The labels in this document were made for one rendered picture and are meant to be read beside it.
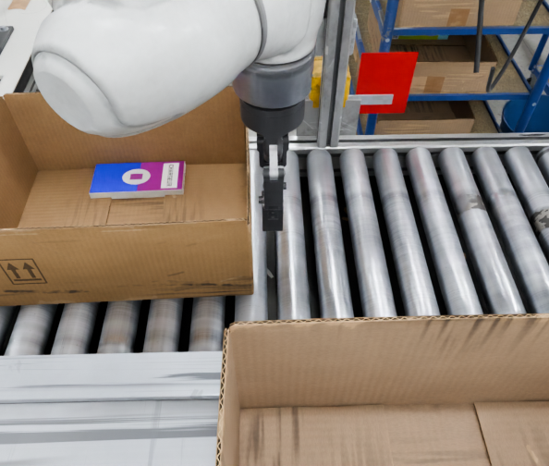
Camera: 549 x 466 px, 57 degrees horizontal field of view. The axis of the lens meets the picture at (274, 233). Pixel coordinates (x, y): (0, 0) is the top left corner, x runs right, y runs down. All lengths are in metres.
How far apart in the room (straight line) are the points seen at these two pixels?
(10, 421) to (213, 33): 0.43
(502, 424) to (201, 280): 0.42
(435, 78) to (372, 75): 0.58
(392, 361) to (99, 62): 0.33
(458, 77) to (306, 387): 1.19
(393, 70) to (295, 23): 0.52
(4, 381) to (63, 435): 0.09
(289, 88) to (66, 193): 0.53
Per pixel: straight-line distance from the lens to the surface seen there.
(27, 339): 0.82
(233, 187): 0.91
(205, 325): 0.75
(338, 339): 0.43
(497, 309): 0.84
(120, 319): 0.78
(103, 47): 0.37
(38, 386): 0.60
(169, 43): 0.38
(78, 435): 0.58
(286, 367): 0.47
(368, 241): 0.85
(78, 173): 1.00
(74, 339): 0.79
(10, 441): 0.60
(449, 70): 1.54
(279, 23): 0.47
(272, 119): 0.57
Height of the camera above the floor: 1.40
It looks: 50 degrees down
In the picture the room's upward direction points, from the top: straight up
